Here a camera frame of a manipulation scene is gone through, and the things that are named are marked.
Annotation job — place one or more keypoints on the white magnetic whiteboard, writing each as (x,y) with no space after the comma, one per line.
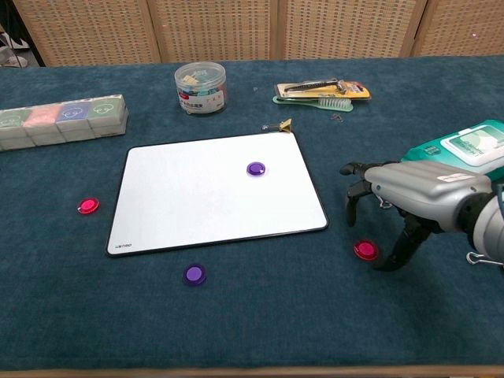
(197,197)

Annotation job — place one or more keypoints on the green wet wipes pack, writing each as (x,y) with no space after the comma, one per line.
(464,145)

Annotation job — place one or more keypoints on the green scrubbing brush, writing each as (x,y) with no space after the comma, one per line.
(334,104)

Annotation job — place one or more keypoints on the small metal paper clip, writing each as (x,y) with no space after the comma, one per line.
(336,116)

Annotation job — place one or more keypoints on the teal table cover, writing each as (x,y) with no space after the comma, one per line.
(252,315)

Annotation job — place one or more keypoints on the purple round magnet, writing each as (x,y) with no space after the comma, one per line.
(256,169)
(194,274)

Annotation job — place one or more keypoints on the clear jar of binder clips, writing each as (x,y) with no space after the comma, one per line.
(201,92)

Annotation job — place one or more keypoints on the gold binder clip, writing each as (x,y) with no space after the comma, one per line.
(468,257)
(286,126)

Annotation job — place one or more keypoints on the wicker folding screen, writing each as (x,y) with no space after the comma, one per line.
(236,27)

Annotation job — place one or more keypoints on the yellow razor blister pack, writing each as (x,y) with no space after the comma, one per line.
(323,90)

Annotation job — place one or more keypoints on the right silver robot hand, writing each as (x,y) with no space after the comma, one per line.
(421,189)

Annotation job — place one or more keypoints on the red round magnet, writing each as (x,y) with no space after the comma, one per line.
(87,205)
(365,249)

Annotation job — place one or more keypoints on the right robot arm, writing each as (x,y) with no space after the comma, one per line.
(488,224)

